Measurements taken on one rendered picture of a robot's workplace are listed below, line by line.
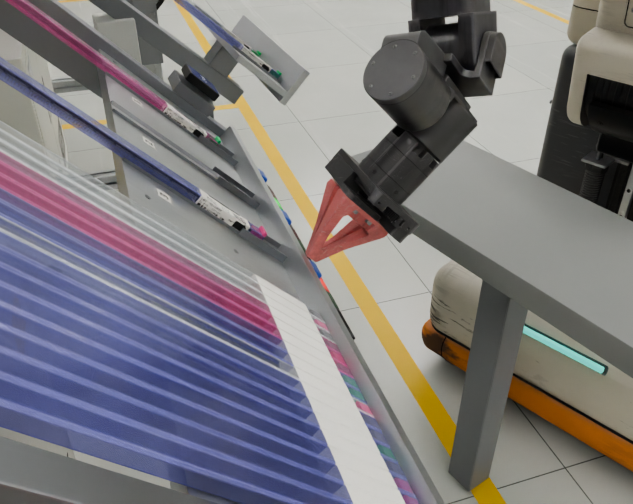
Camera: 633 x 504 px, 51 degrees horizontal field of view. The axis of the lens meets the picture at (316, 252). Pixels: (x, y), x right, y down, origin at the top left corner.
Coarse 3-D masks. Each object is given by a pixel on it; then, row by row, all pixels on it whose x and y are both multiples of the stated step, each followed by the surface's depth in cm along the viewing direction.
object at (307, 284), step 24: (240, 144) 85; (240, 168) 82; (264, 192) 75; (264, 216) 72; (288, 240) 67; (288, 264) 65; (312, 288) 61; (336, 312) 58; (336, 336) 55; (360, 360) 53; (360, 384) 51; (384, 408) 48; (384, 432) 47; (408, 456) 45; (408, 480) 44
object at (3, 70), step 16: (0, 64) 48; (16, 80) 49; (32, 80) 50; (32, 96) 50; (48, 96) 51; (64, 112) 52; (80, 112) 53; (80, 128) 53; (96, 128) 53; (112, 144) 54; (128, 144) 55; (144, 160) 56; (160, 176) 57; (176, 176) 58; (192, 192) 59
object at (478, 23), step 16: (416, 0) 62; (432, 0) 61; (448, 0) 60; (464, 0) 59; (480, 0) 61; (416, 16) 62; (432, 16) 62; (448, 16) 63; (464, 16) 60; (480, 16) 61; (496, 16) 64; (432, 32) 63; (448, 32) 62; (464, 32) 60; (480, 32) 61; (448, 48) 62; (464, 48) 61; (464, 64) 61
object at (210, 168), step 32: (128, 96) 72; (160, 96) 83; (128, 128) 63; (160, 128) 71; (128, 160) 55; (160, 160) 63; (192, 160) 71; (224, 160) 82; (128, 192) 50; (160, 192) 56; (224, 192) 70; (192, 224) 55; (224, 224) 61; (256, 224) 70; (256, 256) 61; (288, 288) 61
